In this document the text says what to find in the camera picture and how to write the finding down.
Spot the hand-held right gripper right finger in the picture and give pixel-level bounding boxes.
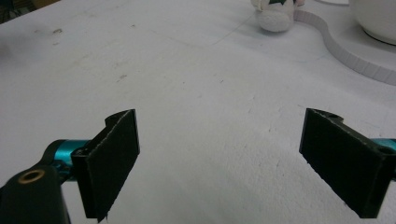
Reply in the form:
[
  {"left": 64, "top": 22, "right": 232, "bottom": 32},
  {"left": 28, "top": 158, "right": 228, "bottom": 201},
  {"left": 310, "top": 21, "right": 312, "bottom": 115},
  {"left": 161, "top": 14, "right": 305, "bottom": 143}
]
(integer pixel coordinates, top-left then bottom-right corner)
[{"left": 298, "top": 107, "right": 396, "bottom": 218}]

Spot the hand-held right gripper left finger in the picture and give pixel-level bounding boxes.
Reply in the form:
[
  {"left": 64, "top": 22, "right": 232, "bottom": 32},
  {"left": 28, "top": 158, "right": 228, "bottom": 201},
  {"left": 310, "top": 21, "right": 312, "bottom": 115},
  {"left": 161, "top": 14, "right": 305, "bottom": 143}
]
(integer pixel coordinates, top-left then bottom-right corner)
[{"left": 71, "top": 108, "right": 141, "bottom": 223}]

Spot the dark green and white plush toy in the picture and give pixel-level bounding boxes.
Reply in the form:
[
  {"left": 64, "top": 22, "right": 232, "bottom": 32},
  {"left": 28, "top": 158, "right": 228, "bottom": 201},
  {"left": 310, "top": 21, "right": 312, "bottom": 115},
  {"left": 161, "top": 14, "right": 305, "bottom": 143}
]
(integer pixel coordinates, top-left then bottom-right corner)
[{"left": 250, "top": 0, "right": 305, "bottom": 34}]

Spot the white foam mat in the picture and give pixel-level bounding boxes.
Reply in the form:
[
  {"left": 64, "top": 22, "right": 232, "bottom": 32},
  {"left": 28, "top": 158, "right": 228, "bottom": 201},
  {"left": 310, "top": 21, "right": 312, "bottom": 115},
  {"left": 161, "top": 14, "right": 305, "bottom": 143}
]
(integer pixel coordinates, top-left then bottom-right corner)
[{"left": 0, "top": 0, "right": 396, "bottom": 224}]

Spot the white eggshell-shaped bowl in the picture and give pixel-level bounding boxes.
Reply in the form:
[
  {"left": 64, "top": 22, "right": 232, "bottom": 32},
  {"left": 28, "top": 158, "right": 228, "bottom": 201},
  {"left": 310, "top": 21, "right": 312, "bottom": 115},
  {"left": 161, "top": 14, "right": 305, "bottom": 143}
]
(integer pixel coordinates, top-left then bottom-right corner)
[{"left": 348, "top": 0, "right": 396, "bottom": 47}]

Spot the white stand with post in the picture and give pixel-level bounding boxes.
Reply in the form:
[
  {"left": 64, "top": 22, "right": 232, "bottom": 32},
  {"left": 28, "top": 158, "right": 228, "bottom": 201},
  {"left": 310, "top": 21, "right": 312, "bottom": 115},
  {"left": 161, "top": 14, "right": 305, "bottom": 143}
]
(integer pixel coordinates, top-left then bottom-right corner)
[{"left": 292, "top": 0, "right": 396, "bottom": 87}]

